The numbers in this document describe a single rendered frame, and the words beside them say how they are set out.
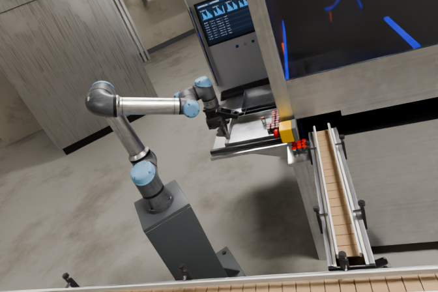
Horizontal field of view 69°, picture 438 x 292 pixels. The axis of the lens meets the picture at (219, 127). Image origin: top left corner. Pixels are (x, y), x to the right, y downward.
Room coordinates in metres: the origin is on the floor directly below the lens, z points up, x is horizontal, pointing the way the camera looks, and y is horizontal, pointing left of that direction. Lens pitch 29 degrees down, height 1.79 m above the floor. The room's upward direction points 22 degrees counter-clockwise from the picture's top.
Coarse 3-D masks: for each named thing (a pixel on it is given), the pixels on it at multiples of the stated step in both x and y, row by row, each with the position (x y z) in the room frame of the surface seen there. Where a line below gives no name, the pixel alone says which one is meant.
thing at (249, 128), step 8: (264, 112) 1.59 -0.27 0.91; (232, 120) 1.66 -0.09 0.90; (240, 120) 1.64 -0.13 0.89; (248, 120) 1.62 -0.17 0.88; (256, 120) 1.58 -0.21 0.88; (232, 128) 1.59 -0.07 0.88; (240, 128) 1.56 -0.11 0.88; (248, 128) 1.53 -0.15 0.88; (256, 128) 1.50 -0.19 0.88; (264, 128) 1.47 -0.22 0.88; (232, 136) 1.51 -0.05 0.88; (240, 136) 1.48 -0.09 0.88; (248, 136) 1.45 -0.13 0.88; (256, 136) 1.42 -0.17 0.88; (264, 136) 1.34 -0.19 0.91; (272, 136) 1.33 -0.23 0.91; (224, 144) 1.42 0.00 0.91; (232, 144) 1.40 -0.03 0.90
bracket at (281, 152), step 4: (284, 148) 1.35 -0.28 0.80; (260, 152) 1.40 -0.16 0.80; (264, 152) 1.39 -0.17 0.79; (268, 152) 1.38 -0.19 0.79; (272, 152) 1.37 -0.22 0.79; (276, 152) 1.37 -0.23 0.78; (280, 152) 1.36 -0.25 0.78; (284, 152) 1.35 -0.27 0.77; (280, 156) 1.36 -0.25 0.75; (284, 156) 1.36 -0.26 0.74
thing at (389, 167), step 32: (352, 128) 1.19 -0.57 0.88; (384, 128) 1.11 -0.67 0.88; (416, 128) 1.06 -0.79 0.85; (352, 160) 1.16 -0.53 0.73; (384, 160) 1.11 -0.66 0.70; (416, 160) 1.06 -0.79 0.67; (384, 192) 1.11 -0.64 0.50; (416, 192) 1.07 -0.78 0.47; (384, 224) 1.12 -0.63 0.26; (416, 224) 1.07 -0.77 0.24
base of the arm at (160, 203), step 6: (162, 186) 1.31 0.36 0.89; (162, 192) 1.29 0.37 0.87; (168, 192) 1.31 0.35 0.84; (144, 198) 1.28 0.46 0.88; (150, 198) 1.26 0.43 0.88; (156, 198) 1.26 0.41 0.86; (162, 198) 1.27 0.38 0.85; (168, 198) 1.29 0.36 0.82; (144, 204) 1.30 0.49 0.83; (150, 204) 1.27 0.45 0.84; (156, 204) 1.25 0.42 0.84; (162, 204) 1.26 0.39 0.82; (168, 204) 1.26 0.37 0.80; (150, 210) 1.26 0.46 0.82; (156, 210) 1.25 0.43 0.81; (162, 210) 1.25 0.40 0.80
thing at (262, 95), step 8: (256, 88) 1.93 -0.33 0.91; (264, 88) 1.91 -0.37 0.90; (248, 96) 1.91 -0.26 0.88; (256, 96) 1.87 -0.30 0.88; (264, 96) 1.82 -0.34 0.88; (272, 96) 1.78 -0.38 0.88; (248, 104) 1.80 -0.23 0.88; (256, 104) 1.76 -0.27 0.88; (264, 104) 1.67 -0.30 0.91; (272, 104) 1.65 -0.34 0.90
